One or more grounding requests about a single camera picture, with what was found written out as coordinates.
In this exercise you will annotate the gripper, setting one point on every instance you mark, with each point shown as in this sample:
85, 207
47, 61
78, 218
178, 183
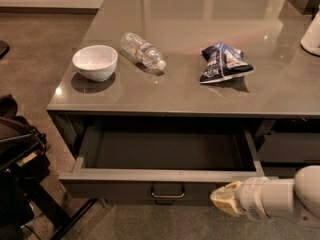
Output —
250, 194

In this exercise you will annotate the metal top drawer handle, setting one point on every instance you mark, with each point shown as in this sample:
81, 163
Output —
167, 191

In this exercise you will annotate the right top drawer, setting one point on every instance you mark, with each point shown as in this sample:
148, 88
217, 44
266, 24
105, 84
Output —
290, 148

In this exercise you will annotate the white ceramic bowl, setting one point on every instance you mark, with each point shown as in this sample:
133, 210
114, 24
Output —
96, 62

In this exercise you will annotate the clear plastic water bottle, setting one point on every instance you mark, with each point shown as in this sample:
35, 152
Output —
143, 51

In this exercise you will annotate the blue white chip bag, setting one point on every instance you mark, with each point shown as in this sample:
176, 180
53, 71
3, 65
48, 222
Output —
223, 63

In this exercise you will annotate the grey cabinet counter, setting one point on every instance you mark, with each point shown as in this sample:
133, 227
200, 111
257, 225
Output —
282, 93

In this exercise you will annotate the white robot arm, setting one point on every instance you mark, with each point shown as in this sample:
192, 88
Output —
263, 199

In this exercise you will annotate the dark round object left edge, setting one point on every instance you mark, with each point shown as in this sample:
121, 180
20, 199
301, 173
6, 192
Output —
4, 48

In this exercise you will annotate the grey top drawer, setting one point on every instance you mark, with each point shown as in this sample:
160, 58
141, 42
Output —
121, 158

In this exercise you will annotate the white round object on counter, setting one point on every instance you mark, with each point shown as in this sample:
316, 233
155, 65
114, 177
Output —
311, 40

